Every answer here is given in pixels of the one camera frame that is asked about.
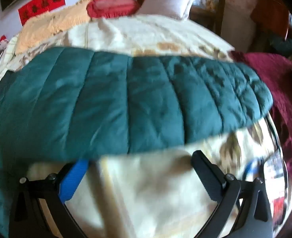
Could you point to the santa plush toy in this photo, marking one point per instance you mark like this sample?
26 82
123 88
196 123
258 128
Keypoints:
3 42

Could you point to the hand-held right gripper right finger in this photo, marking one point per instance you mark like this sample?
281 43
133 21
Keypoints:
208 176

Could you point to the white pillow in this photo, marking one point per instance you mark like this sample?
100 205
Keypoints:
168 1

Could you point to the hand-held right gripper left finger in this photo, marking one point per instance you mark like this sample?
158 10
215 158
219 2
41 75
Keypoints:
71 181

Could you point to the floral bed sheet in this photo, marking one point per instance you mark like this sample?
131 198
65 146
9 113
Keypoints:
146 34

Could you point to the printed paper packet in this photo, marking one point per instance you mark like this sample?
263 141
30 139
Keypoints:
276 168

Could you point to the green padded jacket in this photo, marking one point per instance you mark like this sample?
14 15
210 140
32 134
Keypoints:
111 99

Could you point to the wooden chair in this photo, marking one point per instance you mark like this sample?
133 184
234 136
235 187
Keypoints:
219 7

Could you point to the red heart pillow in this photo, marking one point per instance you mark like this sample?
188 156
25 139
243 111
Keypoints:
111 6

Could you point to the yellow frilled pillow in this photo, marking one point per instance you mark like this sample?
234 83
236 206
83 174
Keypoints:
51 22

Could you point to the teal cloth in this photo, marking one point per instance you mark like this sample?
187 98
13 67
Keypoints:
283 45

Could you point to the red wall banner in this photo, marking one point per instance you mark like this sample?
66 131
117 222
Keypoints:
41 5

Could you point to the maroon blanket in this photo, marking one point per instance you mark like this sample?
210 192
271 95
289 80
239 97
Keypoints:
272 79

